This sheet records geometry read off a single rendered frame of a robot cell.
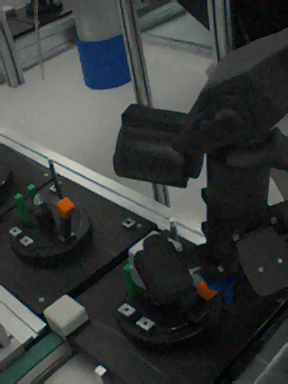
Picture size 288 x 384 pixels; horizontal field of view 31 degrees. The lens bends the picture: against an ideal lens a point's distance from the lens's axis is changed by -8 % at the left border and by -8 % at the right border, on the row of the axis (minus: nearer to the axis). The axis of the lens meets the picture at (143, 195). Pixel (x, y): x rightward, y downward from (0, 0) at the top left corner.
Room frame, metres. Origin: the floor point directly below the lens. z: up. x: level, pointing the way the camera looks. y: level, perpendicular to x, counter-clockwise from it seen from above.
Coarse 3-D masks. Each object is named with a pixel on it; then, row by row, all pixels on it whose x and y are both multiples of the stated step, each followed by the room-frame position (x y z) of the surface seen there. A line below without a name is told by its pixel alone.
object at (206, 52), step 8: (144, 40) 1.72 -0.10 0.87; (152, 40) 1.68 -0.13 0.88; (160, 40) 1.65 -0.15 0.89; (168, 40) 1.63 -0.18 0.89; (176, 40) 1.62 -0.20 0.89; (168, 48) 1.63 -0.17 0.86; (176, 48) 1.60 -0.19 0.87; (184, 48) 1.58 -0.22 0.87; (192, 48) 1.55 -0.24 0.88; (200, 48) 1.52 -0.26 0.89; (208, 48) 1.51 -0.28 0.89; (208, 56) 1.50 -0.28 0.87
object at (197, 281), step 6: (192, 276) 0.43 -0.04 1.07; (198, 282) 0.42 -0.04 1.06; (204, 282) 0.41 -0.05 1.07; (198, 288) 0.41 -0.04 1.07; (204, 288) 0.40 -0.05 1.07; (204, 294) 0.40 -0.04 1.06; (210, 294) 0.40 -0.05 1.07; (198, 300) 0.42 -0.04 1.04; (204, 300) 0.41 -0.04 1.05; (198, 306) 0.42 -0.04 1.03; (204, 306) 0.42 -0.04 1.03; (192, 312) 0.43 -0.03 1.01; (198, 312) 0.42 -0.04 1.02
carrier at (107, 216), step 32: (32, 192) 0.71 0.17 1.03; (64, 192) 0.78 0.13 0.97; (0, 224) 0.72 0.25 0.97; (32, 224) 0.68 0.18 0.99; (96, 224) 0.68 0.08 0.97; (0, 256) 0.64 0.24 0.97; (32, 256) 0.60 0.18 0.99; (64, 256) 0.60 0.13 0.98; (96, 256) 0.60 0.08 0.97; (128, 256) 0.61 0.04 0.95; (32, 288) 0.56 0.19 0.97; (64, 288) 0.55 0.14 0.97
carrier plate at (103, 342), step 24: (120, 264) 0.58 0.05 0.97; (96, 288) 0.54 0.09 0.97; (96, 312) 0.49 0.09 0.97; (240, 312) 0.44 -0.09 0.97; (264, 312) 0.43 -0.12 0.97; (72, 336) 0.45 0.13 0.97; (96, 336) 0.45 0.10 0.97; (120, 336) 0.44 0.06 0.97; (216, 336) 0.41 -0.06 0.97; (240, 336) 0.40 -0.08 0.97; (96, 360) 0.41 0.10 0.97; (120, 360) 0.40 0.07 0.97; (144, 360) 0.39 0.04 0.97; (168, 360) 0.39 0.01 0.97; (192, 360) 0.38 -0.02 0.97; (216, 360) 0.37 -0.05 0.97
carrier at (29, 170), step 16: (0, 144) 1.01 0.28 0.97; (0, 160) 0.91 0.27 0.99; (16, 160) 0.92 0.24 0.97; (32, 160) 0.91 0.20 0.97; (0, 176) 0.85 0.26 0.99; (16, 176) 0.87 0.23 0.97; (32, 176) 0.85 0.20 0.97; (48, 176) 0.84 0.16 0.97; (0, 192) 0.81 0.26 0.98; (16, 192) 0.81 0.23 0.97; (0, 208) 0.77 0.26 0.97
